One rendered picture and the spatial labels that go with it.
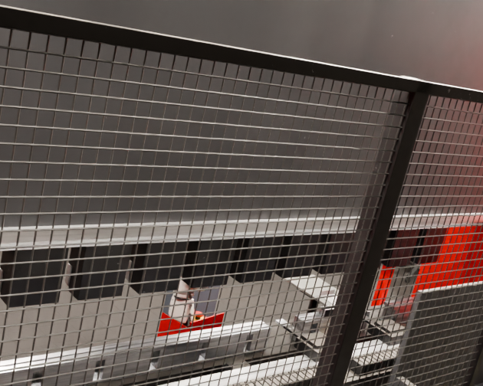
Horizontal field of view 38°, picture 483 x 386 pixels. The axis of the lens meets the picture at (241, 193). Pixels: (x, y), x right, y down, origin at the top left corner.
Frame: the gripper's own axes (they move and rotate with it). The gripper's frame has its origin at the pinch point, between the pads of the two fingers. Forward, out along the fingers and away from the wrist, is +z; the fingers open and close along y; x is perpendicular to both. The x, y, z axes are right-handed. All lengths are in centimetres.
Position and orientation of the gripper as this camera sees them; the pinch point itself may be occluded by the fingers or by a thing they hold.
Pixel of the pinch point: (177, 331)
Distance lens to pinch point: 294.6
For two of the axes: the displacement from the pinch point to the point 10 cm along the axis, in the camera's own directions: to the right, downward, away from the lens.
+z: -1.6, 9.7, 2.0
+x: -6.3, 0.6, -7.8
